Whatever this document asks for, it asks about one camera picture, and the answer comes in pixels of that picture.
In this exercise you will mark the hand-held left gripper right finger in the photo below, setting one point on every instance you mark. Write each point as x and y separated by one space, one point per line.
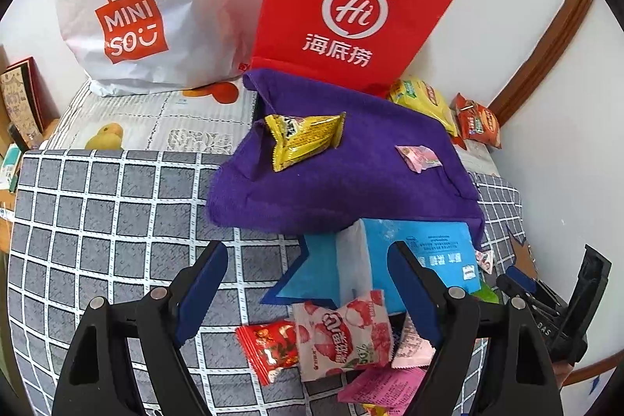
414 294

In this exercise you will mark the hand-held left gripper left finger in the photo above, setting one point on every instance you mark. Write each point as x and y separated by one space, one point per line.
204 287

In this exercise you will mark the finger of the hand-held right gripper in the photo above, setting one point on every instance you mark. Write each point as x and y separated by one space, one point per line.
521 275
512 288

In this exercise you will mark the pink white fruit snack packet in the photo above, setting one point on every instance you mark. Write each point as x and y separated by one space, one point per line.
341 338

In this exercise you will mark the magenta and yellow snack packet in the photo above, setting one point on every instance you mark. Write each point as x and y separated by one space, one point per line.
385 386

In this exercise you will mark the small white red candy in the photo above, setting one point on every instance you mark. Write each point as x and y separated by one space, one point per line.
485 261

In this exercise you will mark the blue tissue pack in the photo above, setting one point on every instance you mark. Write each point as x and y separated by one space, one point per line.
419 250

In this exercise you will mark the white pink flat packet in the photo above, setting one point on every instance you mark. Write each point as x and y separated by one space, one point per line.
412 343

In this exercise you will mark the wooden baseboard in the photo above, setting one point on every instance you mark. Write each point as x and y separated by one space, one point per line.
592 369

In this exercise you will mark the grey checkered blanket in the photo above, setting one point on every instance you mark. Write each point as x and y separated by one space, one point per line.
107 226

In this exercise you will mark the small pink candy packet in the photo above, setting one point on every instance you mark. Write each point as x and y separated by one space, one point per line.
418 156

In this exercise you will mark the purple towel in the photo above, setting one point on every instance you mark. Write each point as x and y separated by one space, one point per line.
341 172

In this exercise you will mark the orange red snack packet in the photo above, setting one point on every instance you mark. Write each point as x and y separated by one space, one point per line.
480 121

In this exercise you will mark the fruit print bedsheet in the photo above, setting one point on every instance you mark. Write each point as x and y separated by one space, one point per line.
185 118

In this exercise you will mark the yellow green snack packet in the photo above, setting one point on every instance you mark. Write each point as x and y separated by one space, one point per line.
429 101

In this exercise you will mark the white green box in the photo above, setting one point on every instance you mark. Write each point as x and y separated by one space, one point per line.
12 167

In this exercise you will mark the patterned book with red cover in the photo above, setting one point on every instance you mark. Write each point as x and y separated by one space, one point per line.
22 99

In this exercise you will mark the brown wooden wall trim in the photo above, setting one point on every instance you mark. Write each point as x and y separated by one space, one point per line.
546 45

